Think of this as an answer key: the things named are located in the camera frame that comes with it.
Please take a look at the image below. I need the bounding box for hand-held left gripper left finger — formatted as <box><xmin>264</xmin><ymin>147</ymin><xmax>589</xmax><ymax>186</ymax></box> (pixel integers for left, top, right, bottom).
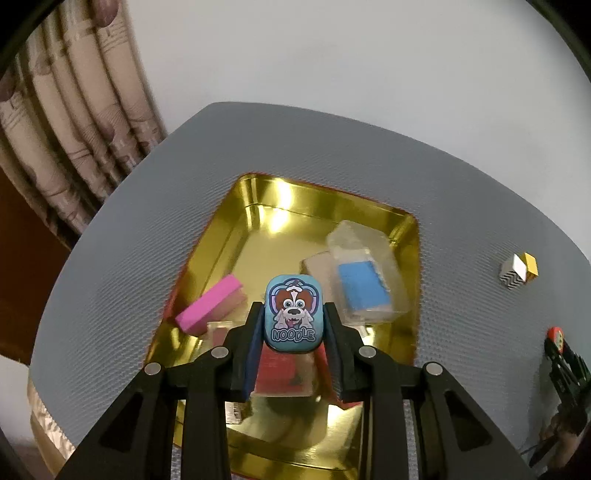
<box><xmin>55</xmin><ymin>302</ymin><xmax>265</xmax><ymax>480</ymax></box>

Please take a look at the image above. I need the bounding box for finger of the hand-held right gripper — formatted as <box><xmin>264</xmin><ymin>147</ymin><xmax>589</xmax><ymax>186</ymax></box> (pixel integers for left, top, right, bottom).
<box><xmin>544</xmin><ymin>339</ymin><xmax>578</xmax><ymax>391</ymax></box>
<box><xmin>561</xmin><ymin>344</ymin><xmax>591</xmax><ymax>398</ymax></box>

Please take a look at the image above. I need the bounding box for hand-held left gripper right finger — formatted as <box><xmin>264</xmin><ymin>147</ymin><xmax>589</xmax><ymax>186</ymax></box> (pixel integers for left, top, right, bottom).
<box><xmin>322</xmin><ymin>302</ymin><xmax>536</xmax><ymax>480</ymax></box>

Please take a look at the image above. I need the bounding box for clear compact with pink insert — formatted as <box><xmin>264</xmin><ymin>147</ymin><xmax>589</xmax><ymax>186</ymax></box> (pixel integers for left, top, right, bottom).
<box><xmin>207</xmin><ymin>320</ymin><xmax>324</xmax><ymax>424</ymax></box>

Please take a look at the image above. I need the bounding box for blue dog-print tin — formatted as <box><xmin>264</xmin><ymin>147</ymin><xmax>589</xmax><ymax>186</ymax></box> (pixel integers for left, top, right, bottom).
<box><xmin>263</xmin><ymin>274</ymin><xmax>326</xmax><ymax>355</ymax></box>

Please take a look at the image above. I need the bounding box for clear box with blue label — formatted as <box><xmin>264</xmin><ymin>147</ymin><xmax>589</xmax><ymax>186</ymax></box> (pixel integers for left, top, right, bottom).
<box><xmin>325</xmin><ymin>220</ymin><xmax>411</xmax><ymax>326</ymax></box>

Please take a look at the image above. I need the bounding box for gold metal tray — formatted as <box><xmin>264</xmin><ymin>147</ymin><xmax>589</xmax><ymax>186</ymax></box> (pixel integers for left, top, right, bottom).
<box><xmin>144</xmin><ymin>173</ymin><xmax>420</xmax><ymax>480</ymax></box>

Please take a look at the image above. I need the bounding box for pink eraser block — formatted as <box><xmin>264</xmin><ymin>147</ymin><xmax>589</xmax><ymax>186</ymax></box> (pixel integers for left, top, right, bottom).
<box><xmin>174</xmin><ymin>274</ymin><xmax>247</xmax><ymax>335</ymax></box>

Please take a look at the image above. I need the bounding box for cream rectangular block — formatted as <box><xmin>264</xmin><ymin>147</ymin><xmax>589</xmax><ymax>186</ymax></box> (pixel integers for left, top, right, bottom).
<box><xmin>300</xmin><ymin>251</ymin><xmax>340</xmax><ymax>291</ymax></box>

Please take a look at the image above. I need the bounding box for white patterned cube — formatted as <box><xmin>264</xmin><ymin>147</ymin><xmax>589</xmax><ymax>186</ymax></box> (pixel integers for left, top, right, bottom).
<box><xmin>499</xmin><ymin>253</ymin><xmax>527</xmax><ymax>291</ymax></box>

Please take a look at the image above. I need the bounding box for yellow cube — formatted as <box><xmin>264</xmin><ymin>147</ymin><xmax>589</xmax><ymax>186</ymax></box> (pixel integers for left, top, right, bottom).
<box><xmin>519</xmin><ymin>251</ymin><xmax>539</xmax><ymax>283</ymax></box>

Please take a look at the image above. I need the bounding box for grey textured table mat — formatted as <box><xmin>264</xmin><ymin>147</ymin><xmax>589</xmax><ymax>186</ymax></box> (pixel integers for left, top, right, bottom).
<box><xmin>28</xmin><ymin>102</ymin><xmax>591</xmax><ymax>480</ymax></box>

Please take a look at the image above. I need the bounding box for golden tablecloth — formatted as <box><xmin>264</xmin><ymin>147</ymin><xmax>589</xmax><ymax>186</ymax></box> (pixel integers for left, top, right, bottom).
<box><xmin>27</xmin><ymin>376</ymin><xmax>77</xmax><ymax>467</ymax></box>

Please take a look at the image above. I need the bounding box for beige patterned curtain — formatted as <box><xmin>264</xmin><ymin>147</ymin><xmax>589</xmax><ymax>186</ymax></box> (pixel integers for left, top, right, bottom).
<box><xmin>0</xmin><ymin>0</ymin><xmax>168</xmax><ymax>241</ymax></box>

